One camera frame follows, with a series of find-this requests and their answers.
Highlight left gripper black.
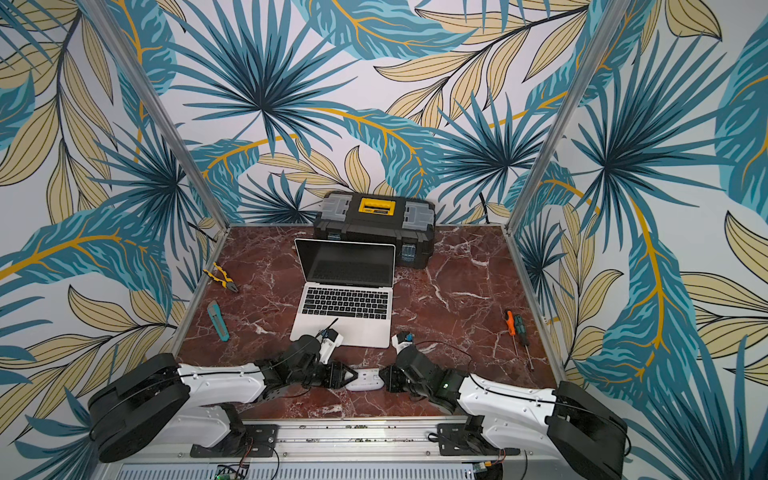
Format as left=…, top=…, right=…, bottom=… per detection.
left=290, top=360, right=360, bottom=389

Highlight orange handled screwdriver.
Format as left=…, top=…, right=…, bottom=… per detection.
left=505, top=309, right=518, bottom=353

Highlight aluminium front rail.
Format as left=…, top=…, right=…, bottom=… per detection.
left=92, top=417, right=579, bottom=479

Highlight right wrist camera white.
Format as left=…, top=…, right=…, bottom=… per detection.
left=391, top=331, right=414, bottom=354

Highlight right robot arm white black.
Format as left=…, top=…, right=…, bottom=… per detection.
left=379, top=345, right=631, bottom=479

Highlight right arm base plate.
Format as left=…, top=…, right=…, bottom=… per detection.
left=427, top=422, right=521, bottom=459

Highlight yellow handled pliers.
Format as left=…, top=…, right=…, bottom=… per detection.
left=204, top=262, right=239, bottom=293

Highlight white wireless mouse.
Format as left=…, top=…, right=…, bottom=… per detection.
left=348, top=369, right=385, bottom=392

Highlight teal utility knife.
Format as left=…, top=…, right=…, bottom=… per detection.
left=207, top=301, right=230, bottom=342

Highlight black toolbox yellow handle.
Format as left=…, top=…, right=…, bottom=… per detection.
left=313, top=191, right=436, bottom=269

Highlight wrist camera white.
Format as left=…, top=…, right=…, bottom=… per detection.
left=391, top=331, right=414, bottom=354
left=317, top=318, right=344, bottom=364

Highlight green handled screwdriver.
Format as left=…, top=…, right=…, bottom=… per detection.
left=513, top=315, right=534, bottom=371

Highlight silver laptop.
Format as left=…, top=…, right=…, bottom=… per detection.
left=290, top=238, right=396, bottom=348

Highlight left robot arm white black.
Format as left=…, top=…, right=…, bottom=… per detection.
left=88, top=329, right=358, bottom=463

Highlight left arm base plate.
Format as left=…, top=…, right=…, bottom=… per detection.
left=190, top=424, right=279, bottom=459

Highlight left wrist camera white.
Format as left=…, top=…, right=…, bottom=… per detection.
left=317, top=318, right=344, bottom=364

